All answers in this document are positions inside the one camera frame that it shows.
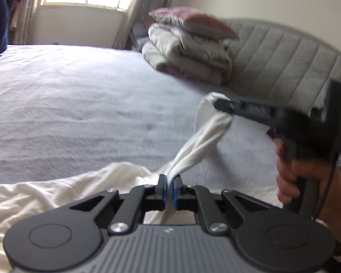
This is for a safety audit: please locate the white garment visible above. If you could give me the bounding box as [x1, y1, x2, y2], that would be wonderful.
[0, 91, 282, 273]

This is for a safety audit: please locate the right hand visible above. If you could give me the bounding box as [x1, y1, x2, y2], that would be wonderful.
[275, 139, 341, 221]

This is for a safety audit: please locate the folded grey quilt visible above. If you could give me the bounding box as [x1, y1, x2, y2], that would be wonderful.
[142, 23, 233, 85]

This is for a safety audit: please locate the pink grey pillow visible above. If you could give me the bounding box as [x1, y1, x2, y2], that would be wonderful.
[149, 7, 239, 40]

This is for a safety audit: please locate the grey bed blanket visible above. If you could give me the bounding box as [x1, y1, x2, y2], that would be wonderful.
[0, 45, 237, 184]

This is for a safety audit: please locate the light curtain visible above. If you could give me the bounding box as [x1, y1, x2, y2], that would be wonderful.
[113, 0, 172, 49]

